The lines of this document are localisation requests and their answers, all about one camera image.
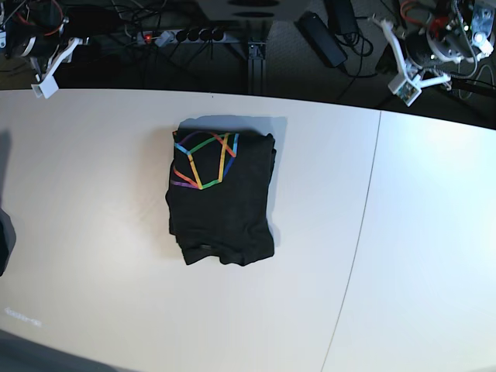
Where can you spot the black T-shirt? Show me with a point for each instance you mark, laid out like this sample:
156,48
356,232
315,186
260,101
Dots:
217,196

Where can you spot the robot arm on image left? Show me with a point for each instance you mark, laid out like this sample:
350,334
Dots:
33,31

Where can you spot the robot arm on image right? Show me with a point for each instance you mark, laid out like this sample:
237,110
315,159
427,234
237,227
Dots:
452,37

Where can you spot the grey power strip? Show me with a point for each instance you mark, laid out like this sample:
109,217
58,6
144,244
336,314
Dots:
181,36

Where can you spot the black power adapter brick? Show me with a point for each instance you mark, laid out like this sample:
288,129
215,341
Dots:
322,42

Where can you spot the dark object at left edge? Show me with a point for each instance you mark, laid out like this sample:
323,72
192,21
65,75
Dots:
8,241

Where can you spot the black tripod stand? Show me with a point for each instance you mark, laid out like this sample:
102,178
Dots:
468,101

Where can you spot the aluminium frame post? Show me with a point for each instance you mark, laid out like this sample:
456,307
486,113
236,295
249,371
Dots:
256,55

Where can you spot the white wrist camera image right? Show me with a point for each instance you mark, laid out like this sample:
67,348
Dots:
409,81

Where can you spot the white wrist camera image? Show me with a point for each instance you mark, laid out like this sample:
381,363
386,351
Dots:
409,81
46,84

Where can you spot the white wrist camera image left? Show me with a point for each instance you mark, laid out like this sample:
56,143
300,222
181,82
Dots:
46,84

